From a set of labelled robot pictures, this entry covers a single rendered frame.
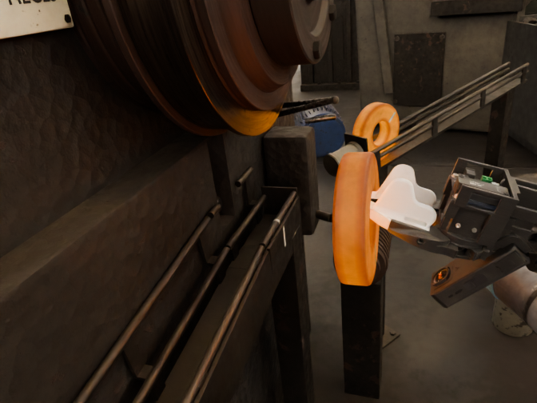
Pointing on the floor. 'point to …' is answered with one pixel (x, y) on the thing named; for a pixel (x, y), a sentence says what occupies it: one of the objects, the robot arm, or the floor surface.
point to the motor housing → (364, 328)
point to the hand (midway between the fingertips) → (359, 204)
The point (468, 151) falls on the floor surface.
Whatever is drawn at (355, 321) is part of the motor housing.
